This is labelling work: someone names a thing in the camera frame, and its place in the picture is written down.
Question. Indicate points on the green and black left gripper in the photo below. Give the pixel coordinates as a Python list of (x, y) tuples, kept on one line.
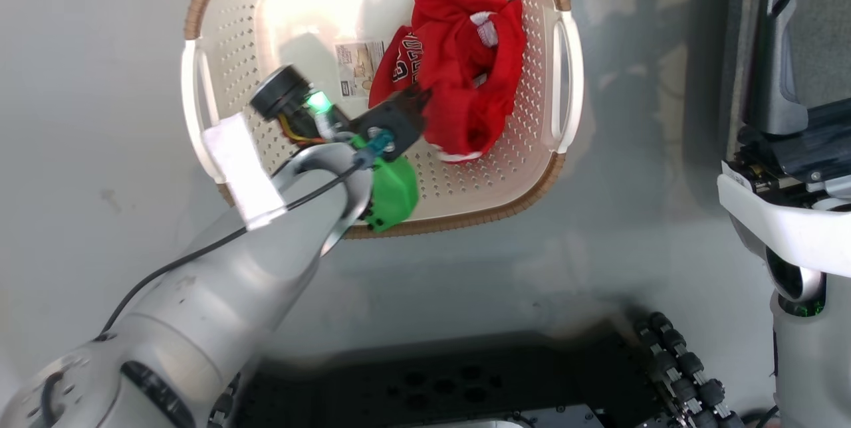
[(392, 192)]

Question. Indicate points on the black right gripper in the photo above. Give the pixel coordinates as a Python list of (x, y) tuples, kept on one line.
[(818, 142)]

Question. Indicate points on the red jersey garment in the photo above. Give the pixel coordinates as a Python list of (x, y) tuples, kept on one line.
[(465, 115)]

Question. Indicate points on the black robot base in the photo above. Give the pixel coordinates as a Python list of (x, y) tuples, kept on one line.
[(465, 381)]

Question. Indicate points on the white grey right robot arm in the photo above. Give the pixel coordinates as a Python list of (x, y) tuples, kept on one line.
[(798, 228)]

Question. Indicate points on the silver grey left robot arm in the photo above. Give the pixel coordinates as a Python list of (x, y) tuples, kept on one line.
[(199, 321)]

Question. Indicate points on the paper label sticker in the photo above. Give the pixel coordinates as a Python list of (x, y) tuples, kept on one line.
[(359, 66)]

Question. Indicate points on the cream perforated laundry basket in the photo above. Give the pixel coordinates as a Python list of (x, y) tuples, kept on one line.
[(266, 16)]

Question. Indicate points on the white tape strip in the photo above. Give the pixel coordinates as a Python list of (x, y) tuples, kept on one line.
[(243, 169)]

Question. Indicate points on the black round wrist camera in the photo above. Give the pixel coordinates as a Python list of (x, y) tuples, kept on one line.
[(279, 92)]

